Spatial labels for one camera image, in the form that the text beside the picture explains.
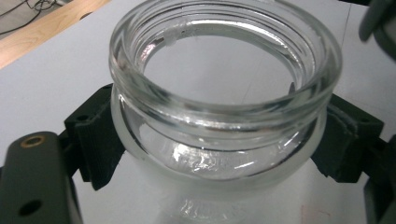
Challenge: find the clear glass jar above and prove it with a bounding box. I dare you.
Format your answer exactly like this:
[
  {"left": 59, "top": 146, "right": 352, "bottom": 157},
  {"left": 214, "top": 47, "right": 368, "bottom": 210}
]
[{"left": 107, "top": 0, "right": 344, "bottom": 224}]

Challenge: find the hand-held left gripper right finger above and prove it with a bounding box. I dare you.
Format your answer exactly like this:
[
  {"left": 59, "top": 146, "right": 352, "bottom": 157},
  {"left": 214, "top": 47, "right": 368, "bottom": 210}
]
[{"left": 310, "top": 92, "right": 386, "bottom": 184}]

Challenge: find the wooden table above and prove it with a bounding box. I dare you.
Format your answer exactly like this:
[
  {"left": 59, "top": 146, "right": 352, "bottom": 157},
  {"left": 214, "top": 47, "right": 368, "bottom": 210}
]
[{"left": 0, "top": 0, "right": 112, "bottom": 71}]

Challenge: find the bundle of black floor cables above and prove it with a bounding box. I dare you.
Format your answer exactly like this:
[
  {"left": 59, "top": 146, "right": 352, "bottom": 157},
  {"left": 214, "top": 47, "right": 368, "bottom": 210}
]
[{"left": 0, "top": 0, "right": 68, "bottom": 35}]

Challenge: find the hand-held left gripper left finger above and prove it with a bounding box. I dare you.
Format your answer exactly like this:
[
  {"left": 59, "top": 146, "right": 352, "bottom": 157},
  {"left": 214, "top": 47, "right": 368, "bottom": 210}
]
[{"left": 63, "top": 82, "right": 126, "bottom": 191}]

